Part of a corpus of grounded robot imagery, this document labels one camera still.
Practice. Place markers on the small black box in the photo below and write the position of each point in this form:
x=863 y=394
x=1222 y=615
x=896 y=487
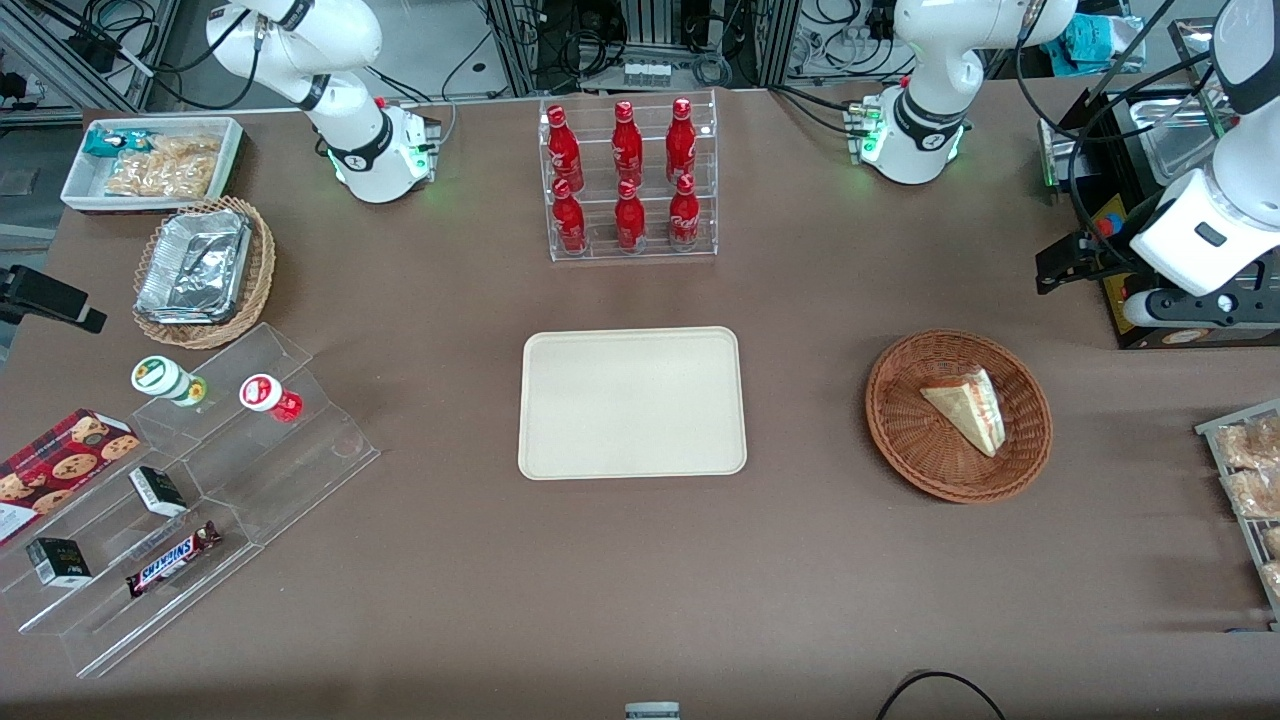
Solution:
x=157 y=491
x=58 y=562

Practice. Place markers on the red-lidded small jar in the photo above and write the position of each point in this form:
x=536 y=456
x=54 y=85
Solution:
x=262 y=393

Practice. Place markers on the clear acrylic bottle rack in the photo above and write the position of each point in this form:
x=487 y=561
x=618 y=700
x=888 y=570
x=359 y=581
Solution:
x=600 y=250

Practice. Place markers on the black machine with yellow panel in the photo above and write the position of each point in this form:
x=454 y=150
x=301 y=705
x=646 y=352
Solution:
x=1112 y=305

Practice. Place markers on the green-lidded small jar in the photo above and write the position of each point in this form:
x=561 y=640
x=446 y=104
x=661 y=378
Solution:
x=160 y=377

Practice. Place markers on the white rectangular bin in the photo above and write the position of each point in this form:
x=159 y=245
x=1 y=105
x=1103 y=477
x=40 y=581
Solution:
x=232 y=150

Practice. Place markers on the teal snack packet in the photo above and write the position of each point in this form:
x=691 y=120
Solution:
x=112 y=143

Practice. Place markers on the clear bag of crackers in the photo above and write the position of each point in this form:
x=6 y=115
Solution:
x=165 y=168

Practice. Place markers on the light tan wicker basket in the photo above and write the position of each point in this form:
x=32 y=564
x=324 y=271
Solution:
x=258 y=270

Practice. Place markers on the red cola bottle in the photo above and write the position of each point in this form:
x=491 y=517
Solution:
x=564 y=150
x=684 y=215
x=569 y=220
x=630 y=220
x=681 y=142
x=627 y=145

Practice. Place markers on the beige plastic tray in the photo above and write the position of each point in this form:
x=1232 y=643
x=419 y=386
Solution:
x=632 y=403

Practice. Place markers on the aluminium equipment frame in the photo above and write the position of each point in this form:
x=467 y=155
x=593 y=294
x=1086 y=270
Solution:
x=520 y=40

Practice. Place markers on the Snickers chocolate bar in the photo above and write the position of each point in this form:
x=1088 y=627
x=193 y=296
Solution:
x=172 y=559

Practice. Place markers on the round brown wicker basket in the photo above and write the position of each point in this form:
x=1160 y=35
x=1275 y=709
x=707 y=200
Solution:
x=905 y=440

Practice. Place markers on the white power strip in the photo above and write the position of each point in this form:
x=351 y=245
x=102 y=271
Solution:
x=647 y=73

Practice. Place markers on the wrapped bread piece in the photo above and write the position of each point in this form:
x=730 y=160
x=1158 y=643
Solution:
x=1250 y=445
x=1272 y=542
x=1273 y=580
x=1256 y=493

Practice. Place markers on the small grey device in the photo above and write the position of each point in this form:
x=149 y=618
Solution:
x=652 y=712

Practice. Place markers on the clear acrylic stepped stand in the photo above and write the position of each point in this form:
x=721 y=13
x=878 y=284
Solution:
x=300 y=470

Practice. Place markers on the stack of foil trays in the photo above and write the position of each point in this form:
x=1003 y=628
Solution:
x=192 y=268

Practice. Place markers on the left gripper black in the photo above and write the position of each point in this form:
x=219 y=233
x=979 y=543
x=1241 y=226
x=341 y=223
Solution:
x=1103 y=254

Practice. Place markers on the red tartan cookie box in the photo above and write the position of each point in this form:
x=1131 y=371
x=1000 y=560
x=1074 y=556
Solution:
x=60 y=465

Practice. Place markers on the silver metal pan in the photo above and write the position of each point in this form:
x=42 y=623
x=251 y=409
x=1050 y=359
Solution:
x=1185 y=135

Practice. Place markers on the triangular sandwich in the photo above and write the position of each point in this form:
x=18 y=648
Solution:
x=968 y=410

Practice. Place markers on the teal plastic bag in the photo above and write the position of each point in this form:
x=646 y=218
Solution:
x=1095 y=42

